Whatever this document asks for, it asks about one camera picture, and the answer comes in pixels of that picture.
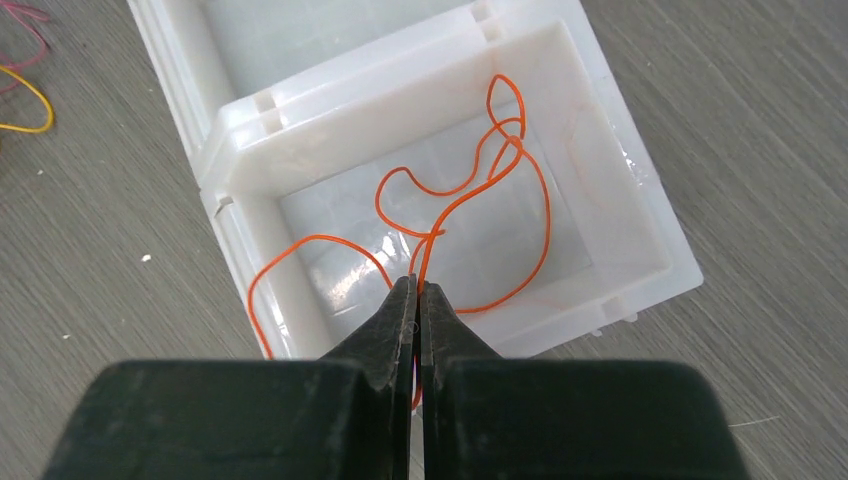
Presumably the pink cable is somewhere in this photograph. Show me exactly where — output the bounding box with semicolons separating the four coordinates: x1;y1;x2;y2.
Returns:
0;0;52;94

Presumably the yellow cable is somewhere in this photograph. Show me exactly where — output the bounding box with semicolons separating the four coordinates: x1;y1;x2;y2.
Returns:
0;64;56;135

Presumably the white three-compartment tray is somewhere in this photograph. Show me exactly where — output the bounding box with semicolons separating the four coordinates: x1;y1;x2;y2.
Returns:
130;1;703;359

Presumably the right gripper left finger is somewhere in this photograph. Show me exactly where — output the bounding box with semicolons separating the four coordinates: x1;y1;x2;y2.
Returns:
44;276;418;479

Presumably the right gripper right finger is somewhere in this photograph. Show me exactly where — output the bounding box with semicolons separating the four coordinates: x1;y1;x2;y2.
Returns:
418;283;748;479

